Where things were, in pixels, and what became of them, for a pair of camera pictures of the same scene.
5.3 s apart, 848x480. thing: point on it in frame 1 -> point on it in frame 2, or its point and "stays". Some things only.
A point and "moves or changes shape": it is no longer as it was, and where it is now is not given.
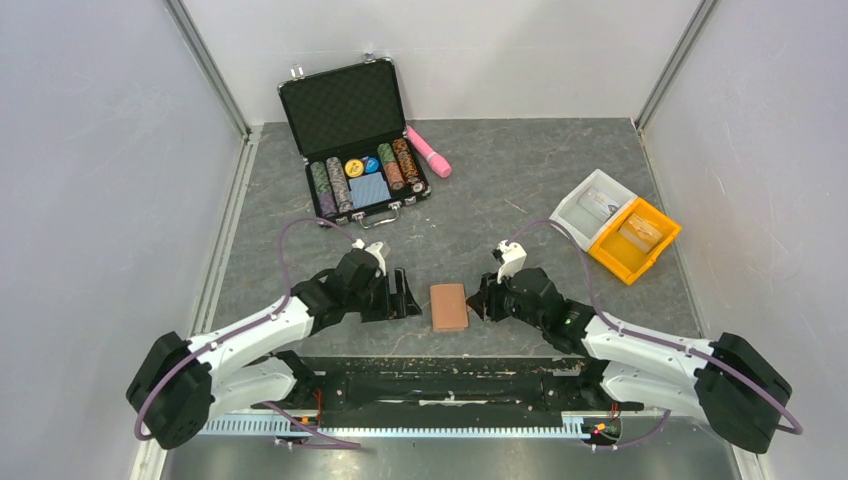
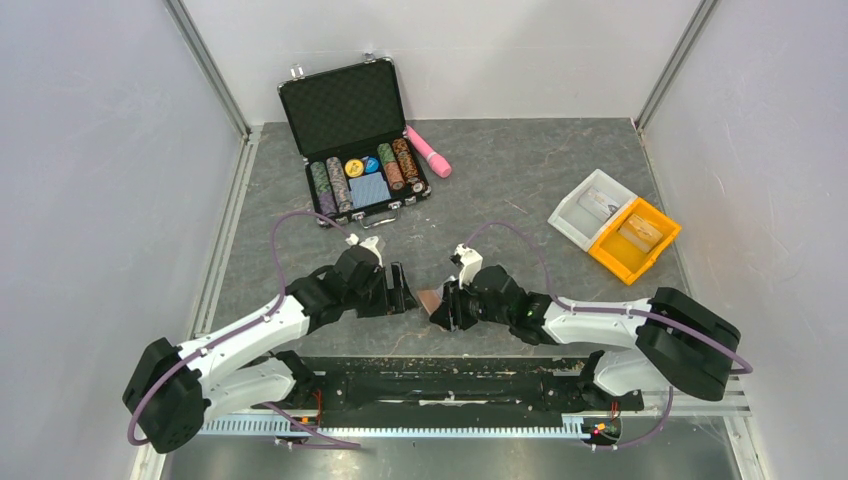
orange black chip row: x=408 y=163 stays
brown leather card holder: x=448 y=307 moves or changes shape
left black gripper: x=395 y=305 stays
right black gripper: x=485 y=302 -> x=450 y=313
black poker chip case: x=350 y=126 stays
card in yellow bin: x=640 y=232 stays
